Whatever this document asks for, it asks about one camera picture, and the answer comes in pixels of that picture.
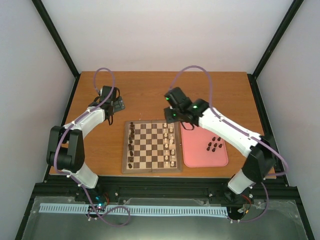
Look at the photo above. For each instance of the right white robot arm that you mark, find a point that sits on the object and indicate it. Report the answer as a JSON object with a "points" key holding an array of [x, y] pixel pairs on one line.
{"points": [[260, 157]]}

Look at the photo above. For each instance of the pink plastic tray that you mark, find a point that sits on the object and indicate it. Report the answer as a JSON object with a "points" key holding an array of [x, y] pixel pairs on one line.
{"points": [[194, 142]]}

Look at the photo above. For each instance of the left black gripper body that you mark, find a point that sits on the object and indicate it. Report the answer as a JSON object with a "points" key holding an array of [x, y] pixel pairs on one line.
{"points": [[120, 105]]}

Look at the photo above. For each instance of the light blue cable duct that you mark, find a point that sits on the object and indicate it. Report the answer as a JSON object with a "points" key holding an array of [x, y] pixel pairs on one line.
{"points": [[136, 210]]}

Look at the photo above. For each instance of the black aluminium frame rail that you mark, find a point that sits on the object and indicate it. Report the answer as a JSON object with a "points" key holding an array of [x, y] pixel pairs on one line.
{"points": [[161, 187]]}

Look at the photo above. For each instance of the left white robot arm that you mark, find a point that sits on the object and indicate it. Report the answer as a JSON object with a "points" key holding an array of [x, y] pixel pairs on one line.
{"points": [[66, 151]]}

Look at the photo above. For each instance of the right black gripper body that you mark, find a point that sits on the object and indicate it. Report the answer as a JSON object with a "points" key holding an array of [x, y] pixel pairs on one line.
{"points": [[172, 119]]}

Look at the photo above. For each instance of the wooden chess board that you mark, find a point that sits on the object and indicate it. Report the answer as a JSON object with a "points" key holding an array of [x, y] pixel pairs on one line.
{"points": [[150, 154]]}

